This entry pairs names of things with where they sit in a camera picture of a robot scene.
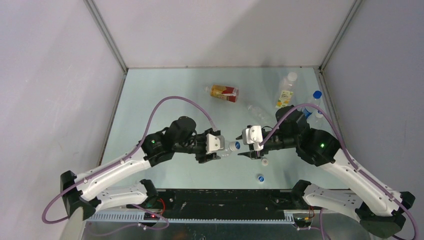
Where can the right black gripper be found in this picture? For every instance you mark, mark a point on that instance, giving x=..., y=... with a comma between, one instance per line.
x=254, y=154

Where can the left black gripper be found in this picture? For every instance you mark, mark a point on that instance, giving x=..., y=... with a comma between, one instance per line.
x=209, y=157

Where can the clear crushed plastic bottle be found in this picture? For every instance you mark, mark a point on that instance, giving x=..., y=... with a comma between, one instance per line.
x=225, y=152

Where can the blue white bottle cap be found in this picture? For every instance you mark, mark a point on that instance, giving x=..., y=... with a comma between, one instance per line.
x=234, y=146

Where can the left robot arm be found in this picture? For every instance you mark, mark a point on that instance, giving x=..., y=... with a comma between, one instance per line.
x=94, y=190

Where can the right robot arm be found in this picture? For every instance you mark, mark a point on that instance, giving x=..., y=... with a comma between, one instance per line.
x=379, y=209

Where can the clear uncapped plastic bottle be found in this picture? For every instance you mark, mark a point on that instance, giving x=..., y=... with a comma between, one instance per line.
x=262, y=117

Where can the orange red label bottle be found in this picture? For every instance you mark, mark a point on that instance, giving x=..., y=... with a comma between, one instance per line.
x=222, y=92

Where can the clear bottle yellow label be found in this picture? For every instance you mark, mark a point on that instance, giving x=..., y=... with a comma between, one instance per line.
x=286, y=90

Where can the blue label water bottle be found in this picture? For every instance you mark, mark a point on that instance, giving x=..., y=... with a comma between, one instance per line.
x=314, y=99

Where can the clear bottle white cap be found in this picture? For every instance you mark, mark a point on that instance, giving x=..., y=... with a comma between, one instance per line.
x=316, y=120

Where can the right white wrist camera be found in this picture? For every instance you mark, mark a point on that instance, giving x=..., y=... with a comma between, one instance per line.
x=252, y=135

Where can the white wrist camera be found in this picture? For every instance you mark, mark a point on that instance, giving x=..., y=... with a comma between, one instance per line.
x=252, y=135
x=214, y=143

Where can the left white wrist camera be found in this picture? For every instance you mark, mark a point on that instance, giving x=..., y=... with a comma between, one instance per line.
x=214, y=143

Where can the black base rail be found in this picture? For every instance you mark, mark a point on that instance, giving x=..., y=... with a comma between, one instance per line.
x=224, y=204

